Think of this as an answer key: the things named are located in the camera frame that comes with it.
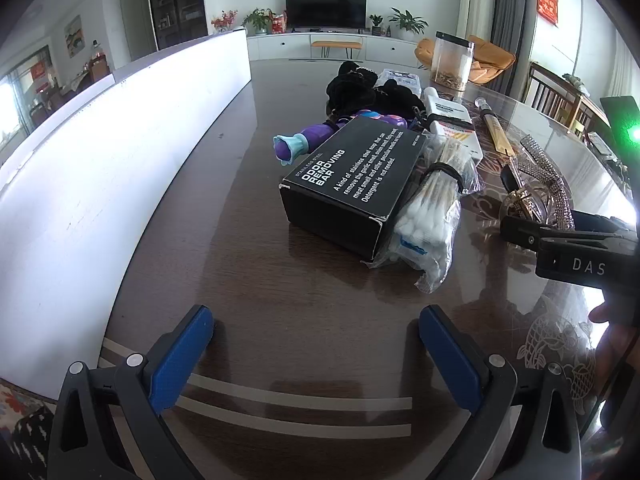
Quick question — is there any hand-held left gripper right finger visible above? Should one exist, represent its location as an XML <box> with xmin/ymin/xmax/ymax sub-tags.
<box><xmin>419</xmin><ymin>305</ymin><xmax>583</xmax><ymax>480</ymax></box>

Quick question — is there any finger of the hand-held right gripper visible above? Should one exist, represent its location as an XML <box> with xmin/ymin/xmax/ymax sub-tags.
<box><xmin>500</xmin><ymin>216</ymin><xmax>607</xmax><ymax>255</ymax></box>
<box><xmin>572</xmin><ymin>210</ymin><xmax>639</xmax><ymax>242</ymax></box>

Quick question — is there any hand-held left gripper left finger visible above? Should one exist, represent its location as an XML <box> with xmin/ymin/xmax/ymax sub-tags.
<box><xmin>47</xmin><ymin>305</ymin><xmax>216</xmax><ymax>480</ymax></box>

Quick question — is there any small clear blue-label packet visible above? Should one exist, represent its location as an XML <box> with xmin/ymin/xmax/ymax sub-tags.
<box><xmin>500</xmin><ymin>164</ymin><xmax>553</xmax><ymax>224</ymax></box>

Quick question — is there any beige stick packet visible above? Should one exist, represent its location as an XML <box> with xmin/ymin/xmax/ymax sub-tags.
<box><xmin>475</xmin><ymin>97</ymin><xmax>513</xmax><ymax>156</ymax></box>

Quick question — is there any white bottle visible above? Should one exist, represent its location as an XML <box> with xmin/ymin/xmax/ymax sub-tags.
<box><xmin>422</xmin><ymin>87</ymin><xmax>473</xmax><ymax>128</ymax></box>

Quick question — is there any person's right hand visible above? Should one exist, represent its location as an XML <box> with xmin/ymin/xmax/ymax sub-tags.
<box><xmin>589</xmin><ymin>292</ymin><xmax>640</xmax><ymax>376</ymax></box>

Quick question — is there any bag of cotton swabs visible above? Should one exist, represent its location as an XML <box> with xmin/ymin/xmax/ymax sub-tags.
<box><xmin>372</xmin><ymin>132</ymin><xmax>486</xmax><ymax>293</ymax></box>

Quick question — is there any white striped packet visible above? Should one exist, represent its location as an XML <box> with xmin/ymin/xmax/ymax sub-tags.
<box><xmin>435</xmin><ymin>120</ymin><xmax>483</xmax><ymax>166</ymax></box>

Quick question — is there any wooden chair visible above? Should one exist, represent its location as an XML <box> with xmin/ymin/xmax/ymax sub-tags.
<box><xmin>522</xmin><ymin>61</ymin><xmax>611</xmax><ymax>131</ymax></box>

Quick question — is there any patterned cloth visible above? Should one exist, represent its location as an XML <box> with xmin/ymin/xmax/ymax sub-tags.
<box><xmin>0</xmin><ymin>380</ymin><xmax>56</xmax><ymax>480</ymax></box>

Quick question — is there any orange lounge chair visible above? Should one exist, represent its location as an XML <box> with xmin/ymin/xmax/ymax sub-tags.
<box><xmin>416</xmin><ymin>36</ymin><xmax>517</xmax><ymax>86</ymax></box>

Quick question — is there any black fabric scrunchie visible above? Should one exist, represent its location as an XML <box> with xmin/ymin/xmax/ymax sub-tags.
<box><xmin>372</xmin><ymin>84</ymin><xmax>427</xmax><ymax>122</ymax></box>

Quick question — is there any black printed cardboard box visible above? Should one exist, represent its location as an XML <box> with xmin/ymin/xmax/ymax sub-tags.
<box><xmin>277</xmin><ymin>116</ymin><xmax>430</xmax><ymax>262</ymax></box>

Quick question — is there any clear jar with black lid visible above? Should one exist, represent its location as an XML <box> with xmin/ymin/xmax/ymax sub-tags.
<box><xmin>430</xmin><ymin>31</ymin><xmax>475</xmax><ymax>93</ymax></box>

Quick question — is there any white partition board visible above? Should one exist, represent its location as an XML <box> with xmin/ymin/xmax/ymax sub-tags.
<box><xmin>0</xmin><ymin>28</ymin><xmax>253</xmax><ymax>401</ymax></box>

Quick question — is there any clear plastic box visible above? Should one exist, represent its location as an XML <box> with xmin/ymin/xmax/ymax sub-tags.
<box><xmin>377</xmin><ymin>67</ymin><xmax>424</xmax><ymax>96</ymax></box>

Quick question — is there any grey curtain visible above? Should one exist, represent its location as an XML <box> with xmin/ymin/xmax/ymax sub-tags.
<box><xmin>492</xmin><ymin>0</ymin><xmax>538</xmax><ymax>91</ymax></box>

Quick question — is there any purple and teal toy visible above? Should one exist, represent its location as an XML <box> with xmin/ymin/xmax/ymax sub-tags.
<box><xmin>272</xmin><ymin>108</ymin><xmax>411</xmax><ymax>167</ymax></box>

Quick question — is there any white television cabinet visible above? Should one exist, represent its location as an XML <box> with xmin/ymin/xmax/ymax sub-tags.
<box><xmin>246</xmin><ymin>31</ymin><xmax>431</xmax><ymax>62</ymax></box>

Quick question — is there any white patterned curtain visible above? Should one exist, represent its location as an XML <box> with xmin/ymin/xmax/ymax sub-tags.
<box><xmin>457</xmin><ymin>0</ymin><xmax>498</xmax><ymax>43</ymax></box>

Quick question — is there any large leafy potted plant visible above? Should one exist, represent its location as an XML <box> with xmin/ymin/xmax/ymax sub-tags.
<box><xmin>389</xmin><ymin>7</ymin><xmax>429</xmax><ymax>37</ymax></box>

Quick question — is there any orange bench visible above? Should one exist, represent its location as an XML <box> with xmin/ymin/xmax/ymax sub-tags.
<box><xmin>311</xmin><ymin>40</ymin><xmax>363</xmax><ymax>60</ymax></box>

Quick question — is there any black television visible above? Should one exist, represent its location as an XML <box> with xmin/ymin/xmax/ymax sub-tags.
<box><xmin>285</xmin><ymin>0</ymin><xmax>367</xmax><ymax>29</ymax></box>

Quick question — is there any white door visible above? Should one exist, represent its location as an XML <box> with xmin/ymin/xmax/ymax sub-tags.
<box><xmin>119</xmin><ymin>0</ymin><xmax>151</xmax><ymax>61</ymax></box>

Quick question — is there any red flower plant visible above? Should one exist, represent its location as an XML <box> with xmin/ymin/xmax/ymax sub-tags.
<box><xmin>211</xmin><ymin>9</ymin><xmax>238</xmax><ymax>34</ymax></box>

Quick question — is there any green potted plant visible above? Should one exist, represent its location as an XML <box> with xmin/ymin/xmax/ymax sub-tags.
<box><xmin>243</xmin><ymin>7</ymin><xmax>276</xmax><ymax>36</ymax></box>

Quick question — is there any dark display cabinet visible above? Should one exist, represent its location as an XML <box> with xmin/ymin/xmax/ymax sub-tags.
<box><xmin>146</xmin><ymin>0</ymin><xmax>208</xmax><ymax>52</ymax></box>

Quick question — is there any red wall decoration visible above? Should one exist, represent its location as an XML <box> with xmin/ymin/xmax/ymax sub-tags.
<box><xmin>536</xmin><ymin>0</ymin><xmax>560</xmax><ymax>27</ymax></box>

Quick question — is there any framed wall picture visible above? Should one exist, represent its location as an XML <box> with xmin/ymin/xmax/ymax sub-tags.
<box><xmin>64</xmin><ymin>15</ymin><xmax>83</xmax><ymax>58</ymax></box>

